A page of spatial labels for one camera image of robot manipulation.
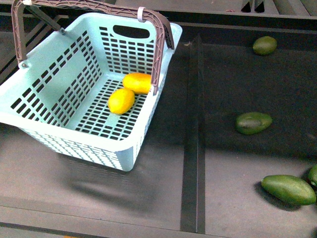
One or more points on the green avocado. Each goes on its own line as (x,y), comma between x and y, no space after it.
(264,45)
(252,123)
(289,189)

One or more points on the yellow mango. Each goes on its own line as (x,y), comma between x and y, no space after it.
(139,83)

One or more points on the yellow lemon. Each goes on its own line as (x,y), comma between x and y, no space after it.
(121,101)

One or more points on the light blue plastic basket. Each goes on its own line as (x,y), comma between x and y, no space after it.
(59,95)

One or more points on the brown basket handle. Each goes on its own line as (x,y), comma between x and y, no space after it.
(161,24)

